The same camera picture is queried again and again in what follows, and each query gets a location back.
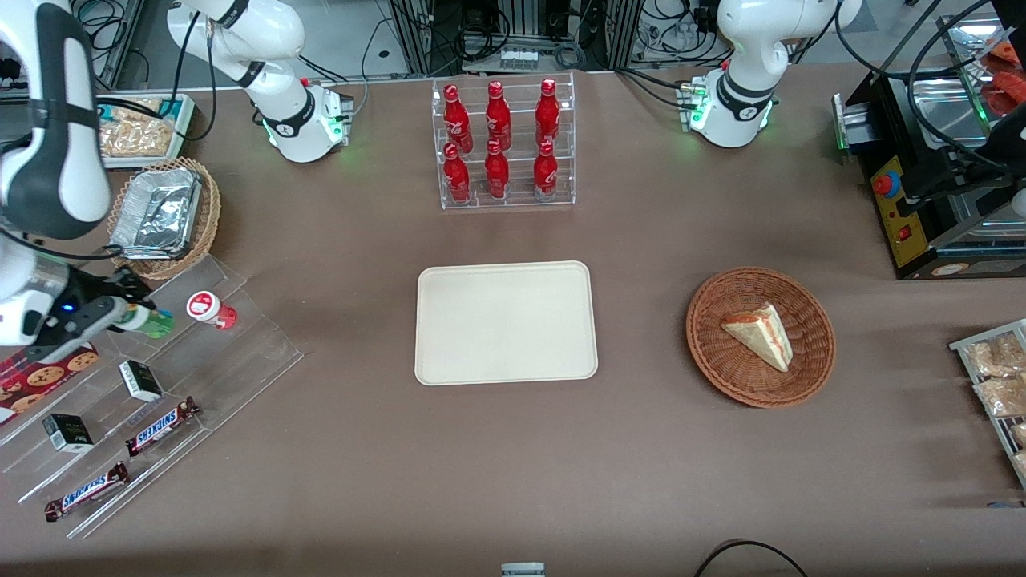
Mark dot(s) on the brown wicker basket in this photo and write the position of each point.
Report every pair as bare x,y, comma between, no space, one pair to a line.
721,369

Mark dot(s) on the teal snack pack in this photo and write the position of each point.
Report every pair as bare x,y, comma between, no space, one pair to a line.
170,108

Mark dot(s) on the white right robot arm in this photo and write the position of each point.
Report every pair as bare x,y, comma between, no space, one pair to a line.
56,120

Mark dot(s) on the white snack bin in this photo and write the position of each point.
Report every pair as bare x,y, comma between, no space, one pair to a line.
191,120

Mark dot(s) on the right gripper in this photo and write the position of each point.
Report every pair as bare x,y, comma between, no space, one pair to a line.
86,290

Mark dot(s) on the cream plastic tray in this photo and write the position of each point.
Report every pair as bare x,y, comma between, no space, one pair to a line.
505,336

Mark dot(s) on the small grey device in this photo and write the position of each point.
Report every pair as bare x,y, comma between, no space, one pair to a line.
523,570

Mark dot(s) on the red cookie box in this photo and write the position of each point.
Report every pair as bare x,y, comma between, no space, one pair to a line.
40,381

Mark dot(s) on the light wicker basket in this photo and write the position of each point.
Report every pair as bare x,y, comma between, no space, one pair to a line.
210,216

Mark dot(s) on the Snickers chocolate bar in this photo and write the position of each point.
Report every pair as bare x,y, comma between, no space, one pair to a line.
86,491
160,425

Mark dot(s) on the green gum container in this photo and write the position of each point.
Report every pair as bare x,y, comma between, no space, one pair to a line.
152,322

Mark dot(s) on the tray with packaged snacks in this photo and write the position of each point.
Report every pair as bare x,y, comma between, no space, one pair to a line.
959,346

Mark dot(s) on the red food packet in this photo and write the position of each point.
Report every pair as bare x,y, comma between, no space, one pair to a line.
1006,84

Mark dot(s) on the white power strip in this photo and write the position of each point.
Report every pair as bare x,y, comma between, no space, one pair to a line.
525,58

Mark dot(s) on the red gum container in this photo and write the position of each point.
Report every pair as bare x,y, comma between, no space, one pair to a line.
204,306

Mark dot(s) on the clear bag of crackers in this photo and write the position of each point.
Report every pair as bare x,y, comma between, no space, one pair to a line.
136,138
136,108

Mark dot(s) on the clear acrylic bottle rack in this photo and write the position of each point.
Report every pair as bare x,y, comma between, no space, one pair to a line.
519,128

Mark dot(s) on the clear bag of snacks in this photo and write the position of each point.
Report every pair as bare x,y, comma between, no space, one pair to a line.
1003,395
1019,434
1022,463
994,357

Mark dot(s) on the black grill machine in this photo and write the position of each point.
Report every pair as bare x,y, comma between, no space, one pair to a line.
906,200

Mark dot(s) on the small black box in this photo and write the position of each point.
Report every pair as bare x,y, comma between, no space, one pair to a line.
140,381
68,433

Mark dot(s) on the stack of foil trays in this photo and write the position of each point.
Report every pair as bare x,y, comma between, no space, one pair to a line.
156,212

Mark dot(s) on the triangular sandwich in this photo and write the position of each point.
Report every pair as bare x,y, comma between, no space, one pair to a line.
761,336

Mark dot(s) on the red cola bottle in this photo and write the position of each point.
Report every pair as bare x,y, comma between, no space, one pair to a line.
455,112
546,168
547,108
497,170
498,112
458,176

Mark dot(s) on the metal equipment rack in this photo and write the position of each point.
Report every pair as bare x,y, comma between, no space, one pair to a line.
521,16

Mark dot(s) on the clear acrylic stepped shelf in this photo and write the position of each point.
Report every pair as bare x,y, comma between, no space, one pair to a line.
240,361

